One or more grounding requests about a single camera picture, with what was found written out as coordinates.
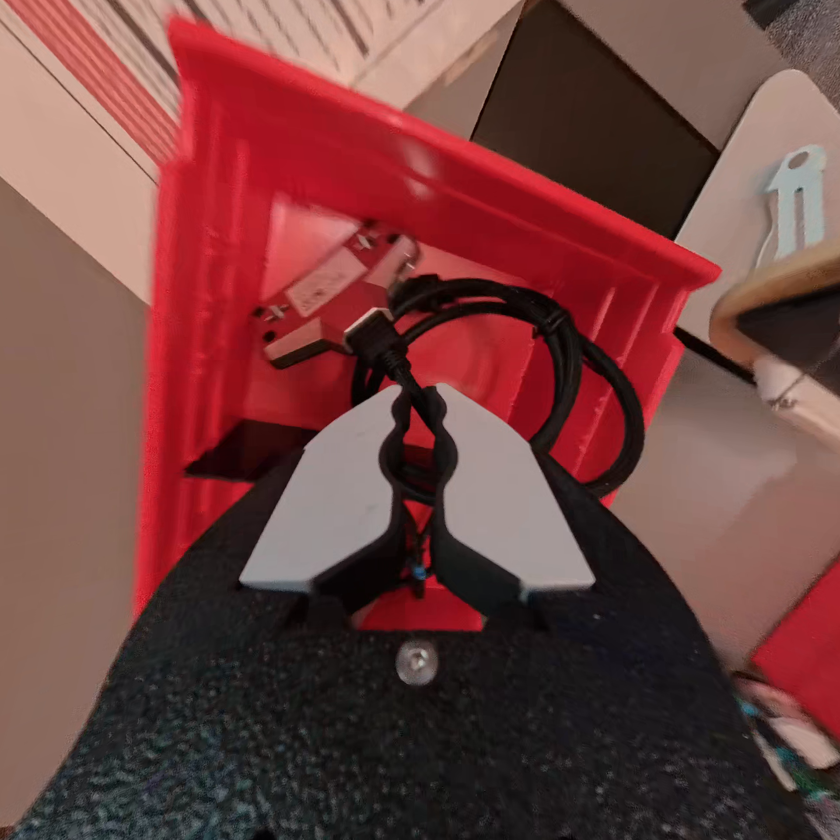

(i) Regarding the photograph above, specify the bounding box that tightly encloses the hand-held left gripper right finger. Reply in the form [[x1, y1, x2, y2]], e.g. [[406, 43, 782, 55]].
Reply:
[[427, 384, 596, 618]]

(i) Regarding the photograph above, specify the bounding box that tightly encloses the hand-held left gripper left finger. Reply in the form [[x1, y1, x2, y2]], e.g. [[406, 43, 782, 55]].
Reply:
[[239, 384, 404, 614]]

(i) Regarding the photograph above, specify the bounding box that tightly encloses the silver video switch with cable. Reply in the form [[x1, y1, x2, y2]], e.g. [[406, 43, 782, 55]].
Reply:
[[252, 220, 647, 500]]

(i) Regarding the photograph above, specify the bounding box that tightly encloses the red plastic bin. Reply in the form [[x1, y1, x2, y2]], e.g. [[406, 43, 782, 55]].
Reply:
[[134, 16, 723, 637], [751, 577, 840, 723]]

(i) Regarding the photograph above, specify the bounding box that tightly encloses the black desk mat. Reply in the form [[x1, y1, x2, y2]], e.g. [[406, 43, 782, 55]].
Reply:
[[469, 0, 719, 240]]

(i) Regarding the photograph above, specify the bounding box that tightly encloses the black wood-edged divider panel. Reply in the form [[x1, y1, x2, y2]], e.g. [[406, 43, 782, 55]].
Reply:
[[710, 239, 840, 375]]

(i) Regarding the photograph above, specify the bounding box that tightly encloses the striped printed sheet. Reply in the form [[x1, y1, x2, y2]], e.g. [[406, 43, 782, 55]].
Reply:
[[0, 0, 526, 165]]

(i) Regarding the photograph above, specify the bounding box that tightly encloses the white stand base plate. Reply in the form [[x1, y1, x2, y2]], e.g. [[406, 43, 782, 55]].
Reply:
[[676, 69, 840, 263]]

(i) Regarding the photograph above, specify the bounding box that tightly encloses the pale metal bracket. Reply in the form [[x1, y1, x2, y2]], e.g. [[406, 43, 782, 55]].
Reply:
[[764, 146, 826, 250]]

